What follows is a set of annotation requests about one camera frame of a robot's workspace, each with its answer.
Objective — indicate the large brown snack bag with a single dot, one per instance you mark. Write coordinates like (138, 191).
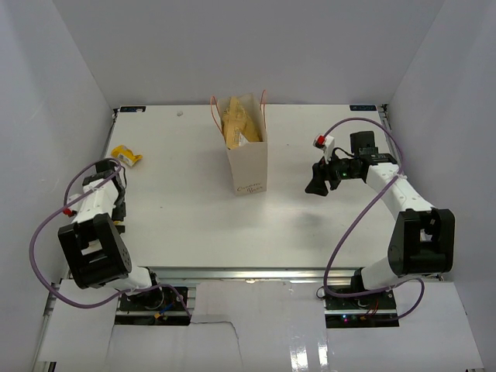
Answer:
(238, 127)

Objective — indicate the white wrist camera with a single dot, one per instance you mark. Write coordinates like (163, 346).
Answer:
(326, 144)
(72, 208)

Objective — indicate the blue table label left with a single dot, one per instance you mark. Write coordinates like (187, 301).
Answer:
(132, 109)

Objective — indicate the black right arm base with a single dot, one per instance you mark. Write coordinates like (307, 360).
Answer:
(367, 312)

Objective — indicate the blue table label right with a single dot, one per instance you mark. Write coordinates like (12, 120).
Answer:
(363, 108)

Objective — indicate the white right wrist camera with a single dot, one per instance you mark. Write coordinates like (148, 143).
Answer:
(326, 144)

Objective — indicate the beige paper bag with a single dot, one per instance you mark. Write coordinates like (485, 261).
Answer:
(248, 163)

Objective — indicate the blue table label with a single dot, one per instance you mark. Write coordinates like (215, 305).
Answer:
(363, 108)
(132, 109)

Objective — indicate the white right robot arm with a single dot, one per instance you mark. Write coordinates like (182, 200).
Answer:
(422, 242)

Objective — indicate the yellow snack packet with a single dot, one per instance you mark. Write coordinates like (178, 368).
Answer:
(125, 155)

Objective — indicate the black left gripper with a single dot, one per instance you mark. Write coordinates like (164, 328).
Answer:
(121, 212)

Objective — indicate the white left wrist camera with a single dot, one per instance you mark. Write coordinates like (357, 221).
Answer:
(72, 208)

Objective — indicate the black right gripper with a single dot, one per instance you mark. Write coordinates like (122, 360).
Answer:
(322, 172)

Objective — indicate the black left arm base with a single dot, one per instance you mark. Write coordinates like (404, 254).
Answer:
(146, 310)

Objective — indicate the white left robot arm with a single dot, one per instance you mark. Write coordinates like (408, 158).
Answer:
(92, 242)

